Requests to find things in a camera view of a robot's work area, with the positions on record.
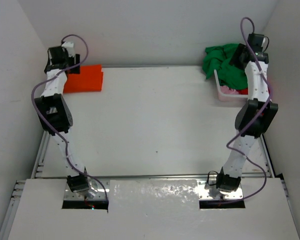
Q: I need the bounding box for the green t shirt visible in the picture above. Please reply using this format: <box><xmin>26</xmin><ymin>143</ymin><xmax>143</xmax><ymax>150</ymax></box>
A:
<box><xmin>202</xmin><ymin>43</ymin><xmax>248</xmax><ymax>90</ymax></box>

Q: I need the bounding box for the orange t shirt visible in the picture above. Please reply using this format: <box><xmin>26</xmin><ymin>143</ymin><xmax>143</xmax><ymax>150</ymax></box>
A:
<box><xmin>63</xmin><ymin>64</ymin><xmax>104</xmax><ymax>94</ymax></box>

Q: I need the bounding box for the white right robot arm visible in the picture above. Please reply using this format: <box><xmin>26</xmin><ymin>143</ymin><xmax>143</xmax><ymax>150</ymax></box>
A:
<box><xmin>215</xmin><ymin>33</ymin><xmax>279</xmax><ymax>193</ymax></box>

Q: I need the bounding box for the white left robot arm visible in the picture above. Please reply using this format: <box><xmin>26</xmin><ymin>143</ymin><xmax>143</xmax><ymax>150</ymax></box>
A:
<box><xmin>34</xmin><ymin>41</ymin><xmax>90</xmax><ymax>194</ymax></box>

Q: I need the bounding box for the red t shirt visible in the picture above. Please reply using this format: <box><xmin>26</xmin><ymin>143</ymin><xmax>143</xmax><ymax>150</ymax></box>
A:
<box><xmin>237</xmin><ymin>88</ymin><xmax>249</xmax><ymax>95</ymax></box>

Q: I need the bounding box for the pink t shirt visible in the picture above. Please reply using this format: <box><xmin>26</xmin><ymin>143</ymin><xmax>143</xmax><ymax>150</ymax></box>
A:
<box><xmin>220</xmin><ymin>85</ymin><xmax>240</xmax><ymax>95</ymax></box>

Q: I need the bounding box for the white plastic bin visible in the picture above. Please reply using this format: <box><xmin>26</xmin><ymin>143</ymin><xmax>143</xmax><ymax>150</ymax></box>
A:
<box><xmin>213</xmin><ymin>69</ymin><xmax>248</xmax><ymax>108</ymax></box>

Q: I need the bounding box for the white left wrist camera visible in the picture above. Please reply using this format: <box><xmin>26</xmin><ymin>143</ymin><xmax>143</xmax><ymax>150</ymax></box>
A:
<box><xmin>61</xmin><ymin>41</ymin><xmax>75</xmax><ymax>57</ymax></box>

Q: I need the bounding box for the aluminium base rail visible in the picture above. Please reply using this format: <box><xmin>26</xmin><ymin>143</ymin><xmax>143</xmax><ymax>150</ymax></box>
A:
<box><xmin>12</xmin><ymin>172</ymin><xmax>246</xmax><ymax>201</ymax></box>

